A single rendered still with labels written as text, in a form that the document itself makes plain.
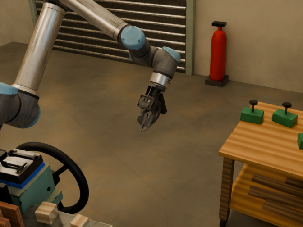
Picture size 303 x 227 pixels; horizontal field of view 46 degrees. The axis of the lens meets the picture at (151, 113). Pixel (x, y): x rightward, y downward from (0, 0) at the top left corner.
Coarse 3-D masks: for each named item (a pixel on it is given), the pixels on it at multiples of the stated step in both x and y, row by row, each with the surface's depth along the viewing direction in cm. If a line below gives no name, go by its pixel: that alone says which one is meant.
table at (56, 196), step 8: (56, 192) 102; (48, 200) 99; (56, 200) 100; (32, 208) 92; (24, 216) 90; (32, 216) 90; (64, 216) 90; (72, 216) 89; (24, 224) 88; (32, 224) 88; (40, 224) 88; (48, 224) 87; (56, 224) 87; (64, 224) 87; (96, 224) 87; (104, 224) 87
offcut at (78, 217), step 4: (76, 216) 85; (80, 216) 85; (84, 216) 85; (72, 220) 84; (76, 220) 84; (80, 220) 84; (84, 220) 83; (88, 220) 84; (72, 224) 83; (76, 224) 82; (80, 224) 82; (84, 224) 83; (88, 224) 85
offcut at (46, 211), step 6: (42, 204) 89; (48, 204) 89; (54, 204) 88; (36, 210) 87; (42, 210) 87; (48, 210) 87; (54, 210) 88; (36, 216) 87; (42, 216) 86; (48, 216) 86; (54, 216) 88; (42, 222) 88; (48, 222) 87
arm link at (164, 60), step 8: (168, 48) 153; (160, 56) 154; (168, 56) 153; (176, 56) 153; (152, 64) 156; (160, 64) 153; (168, 64) 152; (176, 64) 155; (160, 72) 152; (168, 72) 153
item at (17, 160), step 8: (0, 152) 95; (24, 152) 97; (32, 152) 96; (0, 160) 94; (8, 160) 94; (16, 160) 94; (24, 160) 94; (32, 160) 93; (40, 160) 96; (0, 168) 91; (8, 168) 91; (16, 168) 91; (24, 168) 91; (32, 168) 93; (40, 168) 96; (0, 176) 91; (8, 176) 90; (16, 176) 88; (24, 176) 90; (32, 176) 93; (8, 184) 91; (16, 184) 90; (24, 184) 91
